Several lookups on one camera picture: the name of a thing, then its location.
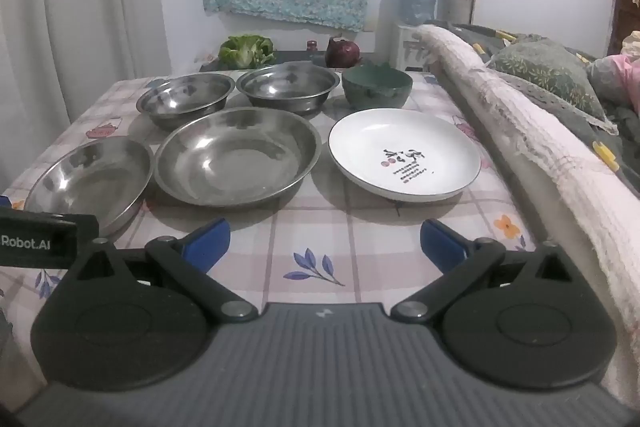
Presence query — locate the wide steel plate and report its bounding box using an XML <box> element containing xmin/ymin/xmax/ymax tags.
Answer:
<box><xmin>153</xmin><ymin>107</ymin><xmax>323</xmax><ymax>206</ymax></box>

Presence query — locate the checked floral tablecloth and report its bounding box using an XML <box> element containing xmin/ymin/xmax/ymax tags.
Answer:
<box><xmin>0</xmin><ymin>69</ymin><xmax>553</xmax><ymax>388</ymax></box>

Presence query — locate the large steel bowl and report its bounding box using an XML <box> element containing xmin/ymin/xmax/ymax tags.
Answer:
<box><xmin>236</xmin><ymin>61</ymin><xmax>341</xmax><ymax>116</ymax></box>

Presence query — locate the grey blanket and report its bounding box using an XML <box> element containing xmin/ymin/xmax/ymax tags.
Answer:
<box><xmin>435</xmin><ymin>19</ymin><xmax>640</xmax><ymax>200</ymax></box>

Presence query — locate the green lettuce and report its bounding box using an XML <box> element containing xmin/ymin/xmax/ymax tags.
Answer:
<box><xmin>218</xmin><ymin>35</ymin><xmax>277</xmax><ymax>69</ymax></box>

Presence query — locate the pink white rolled blanket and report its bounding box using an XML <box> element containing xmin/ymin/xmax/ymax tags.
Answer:
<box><xmin>412</xmin><ymin>23</ymin><xmax>640</xmax><ymax>400</ymax></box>

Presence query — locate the small steel bowl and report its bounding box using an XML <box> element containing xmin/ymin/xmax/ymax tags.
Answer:
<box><xmin>137</xmin><ymin>73</ymin><xmax>236</xmax><ymax>131</ymax></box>

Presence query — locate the green ceramic bowl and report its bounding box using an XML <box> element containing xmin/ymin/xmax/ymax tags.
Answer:
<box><xmin>342</xmin><ymin>64</ymin><xmax>414</xmax><ymax>110</ymax></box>

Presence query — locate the red onion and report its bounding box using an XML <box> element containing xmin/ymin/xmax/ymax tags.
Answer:
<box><xmin>325</xmin><ymin>36</ymin><xmax>361</xmax><ymax>68</ymax></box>

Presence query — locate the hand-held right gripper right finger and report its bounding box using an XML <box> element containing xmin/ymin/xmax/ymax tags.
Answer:
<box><xmin>390</xmin><ymin>219</ymin><xmax>576</xmax><ymax>323</ymax></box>

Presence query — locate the dark low table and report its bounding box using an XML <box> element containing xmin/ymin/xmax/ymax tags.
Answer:
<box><xmin>200</xmin><ymin>49</ymin><xmax>401</xmax><ymax>72</ymax></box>

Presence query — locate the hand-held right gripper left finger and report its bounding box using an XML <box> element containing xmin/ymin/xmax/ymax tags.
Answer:
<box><xmin>75</xmin><ymin>218</ymin><xmax>258</xmax><ymax>323</ymax></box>

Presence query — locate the white printed ceramic plate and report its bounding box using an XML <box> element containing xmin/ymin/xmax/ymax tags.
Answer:
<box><xmin>328</xmin><ymin>108</ymin><xmax>483</xmax><ymax>202</ymax></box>

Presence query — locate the green patterned pillow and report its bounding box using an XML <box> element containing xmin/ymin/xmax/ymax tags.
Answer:
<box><xmin>485</xmin><ymin>38</ymin><xmax>620</xmax><ymax>135</ymax></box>

